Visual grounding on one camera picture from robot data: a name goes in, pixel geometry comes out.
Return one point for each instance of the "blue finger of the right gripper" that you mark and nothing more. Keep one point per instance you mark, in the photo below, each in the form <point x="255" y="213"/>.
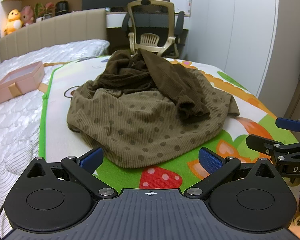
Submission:
<point x="261" y="144"/>
<point x="288" y="124"/>

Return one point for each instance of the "white quilted mattress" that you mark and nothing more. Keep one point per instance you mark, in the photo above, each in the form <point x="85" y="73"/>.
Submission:
<point x="20" y="117"/>

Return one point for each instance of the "brown polka dot garment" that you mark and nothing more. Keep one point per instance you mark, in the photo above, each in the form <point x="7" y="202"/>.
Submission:
<point x="143" y="110"/>

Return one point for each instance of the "pink gift box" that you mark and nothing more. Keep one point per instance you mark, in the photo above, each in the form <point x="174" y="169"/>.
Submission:
<point x="21" y="81"/>

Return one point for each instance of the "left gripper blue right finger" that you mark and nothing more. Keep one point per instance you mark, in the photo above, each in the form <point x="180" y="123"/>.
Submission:
<point x="221" y="170"/>

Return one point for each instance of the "black round appliance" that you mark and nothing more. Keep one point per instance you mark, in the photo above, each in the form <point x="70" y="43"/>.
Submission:
<point x="61" y="8"/>

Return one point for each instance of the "potted pink flower plant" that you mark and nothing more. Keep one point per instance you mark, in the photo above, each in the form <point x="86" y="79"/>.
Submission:
<point x="41" y="10"/>

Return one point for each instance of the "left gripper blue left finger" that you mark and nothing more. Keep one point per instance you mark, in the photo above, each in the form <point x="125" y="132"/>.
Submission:
<point x="81" y="169"/>

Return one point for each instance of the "colourful cartoon play mat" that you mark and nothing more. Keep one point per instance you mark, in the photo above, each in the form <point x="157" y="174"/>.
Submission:
<point x="58" y="141"/>

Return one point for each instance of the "yellow duck plush toy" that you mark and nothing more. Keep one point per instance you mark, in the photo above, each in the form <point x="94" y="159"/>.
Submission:
<point x="14" y="22"/>

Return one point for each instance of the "beige mesh office chair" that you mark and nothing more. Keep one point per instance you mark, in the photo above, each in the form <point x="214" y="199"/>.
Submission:
<point x="152" y="25"/>

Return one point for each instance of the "beige upholstered headboard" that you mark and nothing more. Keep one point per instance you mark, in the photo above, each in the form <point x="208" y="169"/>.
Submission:
<point x="71" y="27"/>

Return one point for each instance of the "pink plush toy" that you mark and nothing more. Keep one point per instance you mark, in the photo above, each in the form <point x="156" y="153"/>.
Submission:
<point x="27" y="15"/>

